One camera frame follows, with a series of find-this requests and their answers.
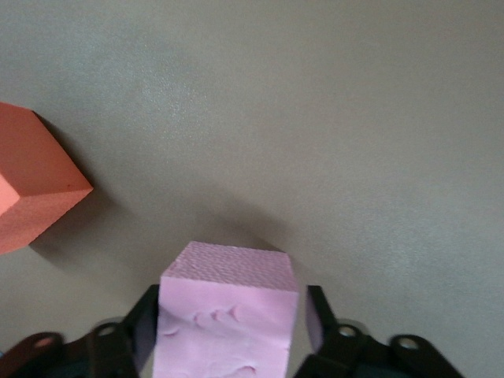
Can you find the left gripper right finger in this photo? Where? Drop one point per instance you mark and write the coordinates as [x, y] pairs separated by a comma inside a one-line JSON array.
[[338, 346]]

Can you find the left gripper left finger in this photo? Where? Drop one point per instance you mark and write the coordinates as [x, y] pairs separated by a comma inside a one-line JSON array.
[[118, 350]]

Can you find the pink foam cube with dents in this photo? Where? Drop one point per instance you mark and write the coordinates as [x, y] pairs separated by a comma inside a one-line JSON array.
[[224, 315]]

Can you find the orange foam cube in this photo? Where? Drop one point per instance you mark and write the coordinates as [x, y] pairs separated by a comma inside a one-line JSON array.
[[35, 177]]

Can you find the large table mat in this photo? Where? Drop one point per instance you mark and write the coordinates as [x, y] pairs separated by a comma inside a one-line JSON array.
[[315, 118]]

